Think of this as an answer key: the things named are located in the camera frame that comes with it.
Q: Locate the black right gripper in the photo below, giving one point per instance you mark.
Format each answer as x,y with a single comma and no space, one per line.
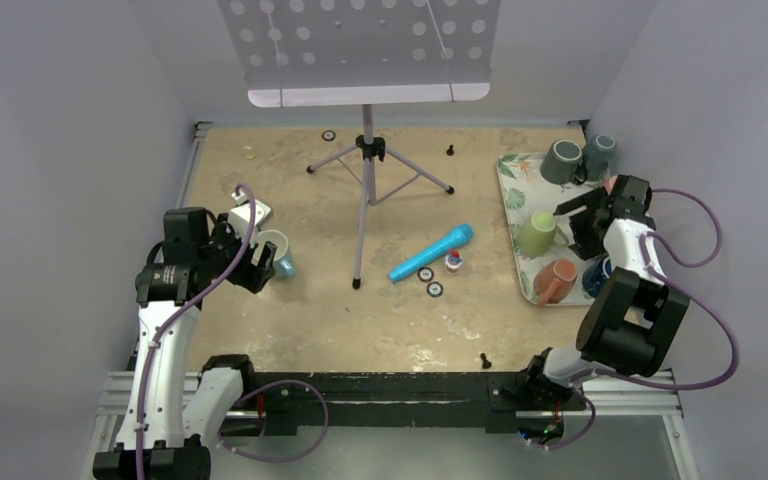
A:
587,246

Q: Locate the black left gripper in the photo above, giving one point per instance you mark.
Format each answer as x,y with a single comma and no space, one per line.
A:
246,275

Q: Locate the light blue mug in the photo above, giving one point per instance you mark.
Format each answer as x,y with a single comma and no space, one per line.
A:
282,261

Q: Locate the light green mug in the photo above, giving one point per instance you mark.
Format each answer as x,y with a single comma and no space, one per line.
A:
539,233

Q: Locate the dark grey mug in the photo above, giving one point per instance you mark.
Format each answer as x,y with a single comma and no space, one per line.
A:
563,163

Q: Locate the textured salmon mug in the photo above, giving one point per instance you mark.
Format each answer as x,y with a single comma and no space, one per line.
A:
554,282

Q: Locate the plain pink mug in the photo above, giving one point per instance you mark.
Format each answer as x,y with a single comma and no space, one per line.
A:
609,184

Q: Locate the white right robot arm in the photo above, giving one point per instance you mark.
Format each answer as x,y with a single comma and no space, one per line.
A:
634,319

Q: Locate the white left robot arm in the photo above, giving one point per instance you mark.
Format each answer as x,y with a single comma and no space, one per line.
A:
163,436

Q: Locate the slate blue-grey mug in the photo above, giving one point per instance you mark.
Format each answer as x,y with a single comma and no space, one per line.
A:
598,153

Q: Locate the navy blue mug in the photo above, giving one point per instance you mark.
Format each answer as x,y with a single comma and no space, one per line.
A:
596,276

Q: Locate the floral white serving tray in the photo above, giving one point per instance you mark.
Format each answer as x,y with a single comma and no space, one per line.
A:
525,192

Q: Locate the small cupcake figurine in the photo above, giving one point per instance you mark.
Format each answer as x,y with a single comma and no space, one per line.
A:
453,261

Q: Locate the round black token upper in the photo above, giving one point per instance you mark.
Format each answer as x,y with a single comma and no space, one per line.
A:
425,274

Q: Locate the round black token lower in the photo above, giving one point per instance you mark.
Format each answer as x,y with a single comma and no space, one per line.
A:
435,289

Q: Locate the black chess pawn near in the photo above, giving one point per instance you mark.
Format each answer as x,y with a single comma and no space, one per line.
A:
485,363

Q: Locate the lilac music stand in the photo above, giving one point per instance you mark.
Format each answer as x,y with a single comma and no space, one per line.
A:
362,53

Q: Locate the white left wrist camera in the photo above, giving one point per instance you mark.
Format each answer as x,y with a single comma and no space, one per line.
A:
245,212

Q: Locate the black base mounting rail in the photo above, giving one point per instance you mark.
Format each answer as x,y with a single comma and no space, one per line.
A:
491,401

